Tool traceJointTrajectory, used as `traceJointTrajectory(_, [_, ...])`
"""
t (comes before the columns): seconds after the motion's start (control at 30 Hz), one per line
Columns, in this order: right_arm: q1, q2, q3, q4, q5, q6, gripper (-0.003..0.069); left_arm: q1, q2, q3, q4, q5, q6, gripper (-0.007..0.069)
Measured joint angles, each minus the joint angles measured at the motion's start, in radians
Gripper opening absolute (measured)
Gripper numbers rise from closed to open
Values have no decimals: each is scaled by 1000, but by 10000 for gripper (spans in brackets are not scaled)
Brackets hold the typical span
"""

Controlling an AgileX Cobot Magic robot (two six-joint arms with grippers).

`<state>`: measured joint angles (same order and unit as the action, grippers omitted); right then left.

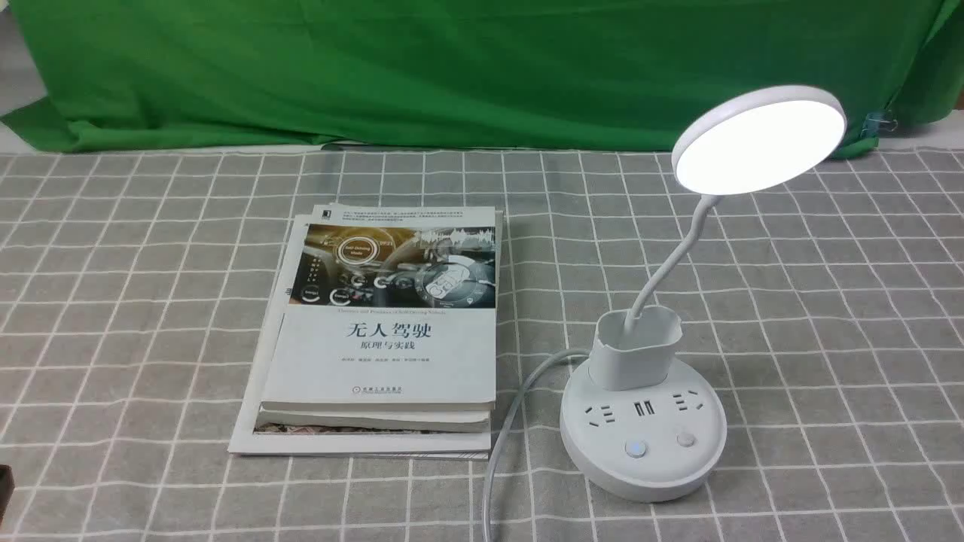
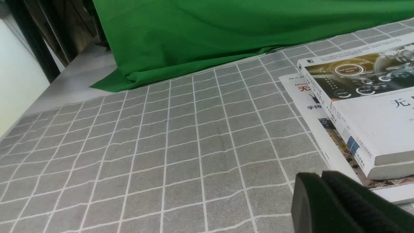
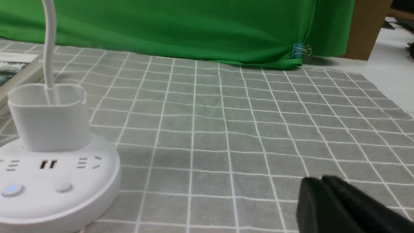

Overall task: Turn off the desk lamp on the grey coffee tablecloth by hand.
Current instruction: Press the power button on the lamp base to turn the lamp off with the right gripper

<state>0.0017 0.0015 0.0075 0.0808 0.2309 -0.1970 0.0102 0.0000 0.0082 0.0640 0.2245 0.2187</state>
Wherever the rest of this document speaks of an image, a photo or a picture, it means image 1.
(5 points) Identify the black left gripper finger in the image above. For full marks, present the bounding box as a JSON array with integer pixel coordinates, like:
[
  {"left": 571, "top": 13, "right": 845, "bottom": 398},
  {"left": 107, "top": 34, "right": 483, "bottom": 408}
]
[{"left": 0, "top": 465, "right": 15, "bottom": 522}]

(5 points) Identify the white desk lamp with sockets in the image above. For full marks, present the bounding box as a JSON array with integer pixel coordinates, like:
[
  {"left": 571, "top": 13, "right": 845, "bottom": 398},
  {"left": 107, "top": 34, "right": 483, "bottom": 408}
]
[{"left": 559, "top": 85, "right": 847, "bottom": 502}]

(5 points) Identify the green backdrop cloth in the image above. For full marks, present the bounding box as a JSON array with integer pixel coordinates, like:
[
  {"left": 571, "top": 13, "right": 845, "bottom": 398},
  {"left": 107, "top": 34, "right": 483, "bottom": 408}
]
[{"left": 2, "top": 1, "right": 962, "bottom": 157}]

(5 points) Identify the white self-driving textbook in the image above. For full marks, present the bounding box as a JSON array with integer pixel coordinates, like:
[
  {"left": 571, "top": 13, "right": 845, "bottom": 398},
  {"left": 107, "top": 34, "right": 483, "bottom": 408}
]
[{"left": 261, "top": 205, "right": 503, "bottom": 410}]

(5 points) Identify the large thin white magazine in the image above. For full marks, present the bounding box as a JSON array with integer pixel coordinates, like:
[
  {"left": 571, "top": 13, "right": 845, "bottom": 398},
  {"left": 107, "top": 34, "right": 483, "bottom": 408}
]
[{"left": 228, "top": 206, "right": 497, "bottom": 460}]

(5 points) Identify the blue binder clip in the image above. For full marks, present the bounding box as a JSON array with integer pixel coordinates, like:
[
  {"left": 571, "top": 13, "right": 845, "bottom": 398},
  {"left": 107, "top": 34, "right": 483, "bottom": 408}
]
[{"left": 860, "top": 111, "right": 899, "bottom": 139}]

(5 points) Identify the white lamp power cable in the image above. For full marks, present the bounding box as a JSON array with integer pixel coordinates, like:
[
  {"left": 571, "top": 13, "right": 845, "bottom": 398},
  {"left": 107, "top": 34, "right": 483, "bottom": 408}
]
[{"left": 482, "top": 349, "right": 591, "bottom": 542}]

